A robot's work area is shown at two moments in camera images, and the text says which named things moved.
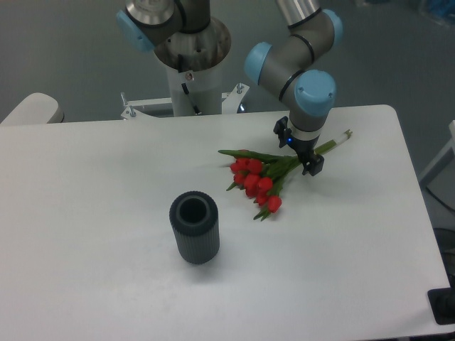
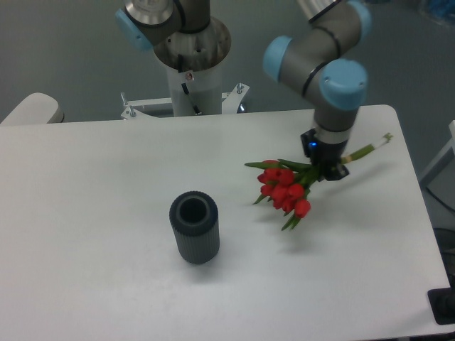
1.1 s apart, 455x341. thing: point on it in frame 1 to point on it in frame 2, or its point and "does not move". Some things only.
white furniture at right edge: (439, 179) does not move
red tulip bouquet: (261, 176) to (284, 184)
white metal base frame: (229, 103) does not move
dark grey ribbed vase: (195, 218) does not move
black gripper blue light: (305, 148) to (324, 155)
